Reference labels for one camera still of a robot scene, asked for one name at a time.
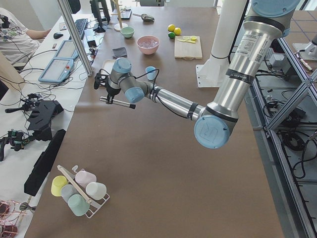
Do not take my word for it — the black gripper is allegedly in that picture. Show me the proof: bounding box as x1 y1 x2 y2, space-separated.
94 69 120 104

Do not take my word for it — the steel muddler with black tip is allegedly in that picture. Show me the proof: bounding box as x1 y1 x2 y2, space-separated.
100 97 136 109

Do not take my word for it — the blue plastic cup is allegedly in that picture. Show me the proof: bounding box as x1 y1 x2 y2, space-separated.
145 66 156 81

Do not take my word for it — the clear ice cubes pile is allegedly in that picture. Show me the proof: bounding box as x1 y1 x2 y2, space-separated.
138 38 159 49

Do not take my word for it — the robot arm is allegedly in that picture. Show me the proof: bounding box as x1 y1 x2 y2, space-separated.
101 0 298 149

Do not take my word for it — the steel ice scoop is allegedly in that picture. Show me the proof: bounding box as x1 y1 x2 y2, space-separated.
132 13 155 22

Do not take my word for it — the pink plastic cup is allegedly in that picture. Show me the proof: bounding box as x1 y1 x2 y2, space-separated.
75 170 97 188

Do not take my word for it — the white plastic cup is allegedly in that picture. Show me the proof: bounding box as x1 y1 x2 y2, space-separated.
86 182 107 200

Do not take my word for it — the yellow plastic cup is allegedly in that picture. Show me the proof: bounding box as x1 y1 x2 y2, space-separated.
51 176 68 197

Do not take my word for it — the grey plastic cup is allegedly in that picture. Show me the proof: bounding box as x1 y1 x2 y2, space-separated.
61 184 76 203

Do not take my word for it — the green plastic cup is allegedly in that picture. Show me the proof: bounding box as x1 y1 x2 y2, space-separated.
67 194 90 216

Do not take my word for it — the cream serving tray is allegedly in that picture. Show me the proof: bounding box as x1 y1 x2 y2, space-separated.
102 59 115 73

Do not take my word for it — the grey folded cloth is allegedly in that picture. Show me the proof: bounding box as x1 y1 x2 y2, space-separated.
112 47 127 59

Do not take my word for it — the blue teach pendant near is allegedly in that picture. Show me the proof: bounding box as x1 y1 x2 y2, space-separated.
39 58 74 83

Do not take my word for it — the blue teach pendant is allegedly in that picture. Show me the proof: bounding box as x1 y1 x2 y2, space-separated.
39 58 74 83
55 40 78 60

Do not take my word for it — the pink bowl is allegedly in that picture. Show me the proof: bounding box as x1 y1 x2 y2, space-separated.
137 35 159 55

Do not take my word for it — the blue teach pendant far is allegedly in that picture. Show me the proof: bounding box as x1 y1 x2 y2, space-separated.
55 40 78 60

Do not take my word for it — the green bowl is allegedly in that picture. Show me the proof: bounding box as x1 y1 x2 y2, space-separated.
120 27 134 39

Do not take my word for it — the wooden glass stand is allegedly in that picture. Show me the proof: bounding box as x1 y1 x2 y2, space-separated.
111 0 128 32

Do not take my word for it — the black keyboard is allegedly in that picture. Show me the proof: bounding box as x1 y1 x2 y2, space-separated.
75 18 88 40

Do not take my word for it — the black computer mouse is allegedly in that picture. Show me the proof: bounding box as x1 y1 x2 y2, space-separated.
53 32 63 39

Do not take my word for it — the green lime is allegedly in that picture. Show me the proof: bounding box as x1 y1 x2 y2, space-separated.
168 32 175 39

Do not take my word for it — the yellow lemon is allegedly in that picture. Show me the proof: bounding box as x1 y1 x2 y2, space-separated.
173 27 182 36
167 24 175 32

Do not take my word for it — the wooden cutting board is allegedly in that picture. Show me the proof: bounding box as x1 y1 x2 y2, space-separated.
174 36 203 60

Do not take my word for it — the yellow plastic knife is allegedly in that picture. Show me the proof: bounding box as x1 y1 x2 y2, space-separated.
177 39 196 44

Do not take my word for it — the seated person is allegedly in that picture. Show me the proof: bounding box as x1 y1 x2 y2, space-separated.
0 8 50 63

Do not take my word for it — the long black bar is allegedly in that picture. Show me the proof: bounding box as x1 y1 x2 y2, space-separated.
24 129 66 196

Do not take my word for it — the black bracket stand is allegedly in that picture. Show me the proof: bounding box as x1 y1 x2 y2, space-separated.
5 93 64 141

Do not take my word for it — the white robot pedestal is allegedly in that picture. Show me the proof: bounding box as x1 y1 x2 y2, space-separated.
196 0 249 88

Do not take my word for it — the aluminium frame post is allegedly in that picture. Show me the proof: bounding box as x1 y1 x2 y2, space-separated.
57 0 93 77

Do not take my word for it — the white wire cup rack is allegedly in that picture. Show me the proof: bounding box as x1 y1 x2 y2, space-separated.
57 165 110 219

